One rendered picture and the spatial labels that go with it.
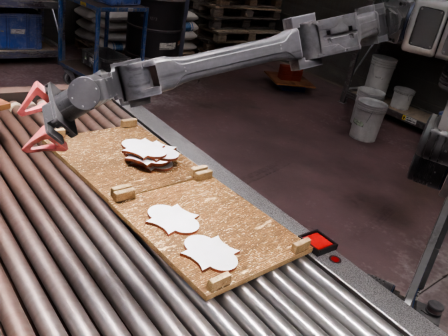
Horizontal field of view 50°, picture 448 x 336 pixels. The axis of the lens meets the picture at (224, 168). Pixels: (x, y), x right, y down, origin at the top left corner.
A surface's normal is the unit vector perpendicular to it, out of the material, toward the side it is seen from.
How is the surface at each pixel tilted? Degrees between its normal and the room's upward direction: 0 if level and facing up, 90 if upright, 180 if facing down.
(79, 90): 79
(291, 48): 71
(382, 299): 0
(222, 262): 0
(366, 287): 0
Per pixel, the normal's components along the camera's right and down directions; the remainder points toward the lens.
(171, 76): 0.36, 0.16
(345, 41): -0.06, 0.26
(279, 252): 0.16, -0.88
